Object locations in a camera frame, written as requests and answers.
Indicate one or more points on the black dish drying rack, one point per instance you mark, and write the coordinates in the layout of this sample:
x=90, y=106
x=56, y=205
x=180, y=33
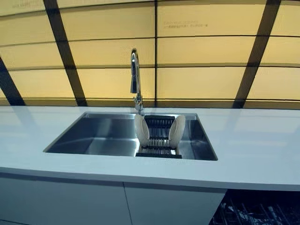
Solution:
x=159, y=146

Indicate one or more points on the narrow white cabinet door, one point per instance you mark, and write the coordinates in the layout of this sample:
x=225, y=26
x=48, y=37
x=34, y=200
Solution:
x=168, y=206

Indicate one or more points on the wide white cabinet door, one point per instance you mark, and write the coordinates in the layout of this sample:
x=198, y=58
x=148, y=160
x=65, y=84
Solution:
x=61, y=204

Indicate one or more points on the chrome gooseneck kitchen faucet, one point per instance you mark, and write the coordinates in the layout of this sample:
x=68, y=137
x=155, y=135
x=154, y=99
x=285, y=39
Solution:
x=135, y=77

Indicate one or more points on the cream round ceramic plate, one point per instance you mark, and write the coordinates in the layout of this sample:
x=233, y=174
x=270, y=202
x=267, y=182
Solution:
x=141, y=130
x=177, y=129

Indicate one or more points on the stainless steel sink basin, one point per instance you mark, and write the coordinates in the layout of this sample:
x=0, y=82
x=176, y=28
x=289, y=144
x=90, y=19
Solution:
x=100, y=136

